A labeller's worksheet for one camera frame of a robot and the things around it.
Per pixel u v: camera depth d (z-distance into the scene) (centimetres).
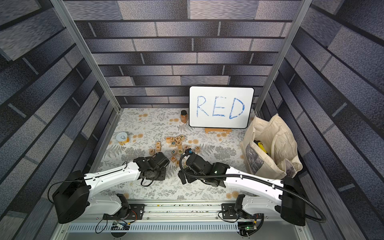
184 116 106
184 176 66
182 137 100
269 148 90
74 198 41
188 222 71
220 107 95
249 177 47
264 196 44
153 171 62
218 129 102
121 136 97
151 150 94
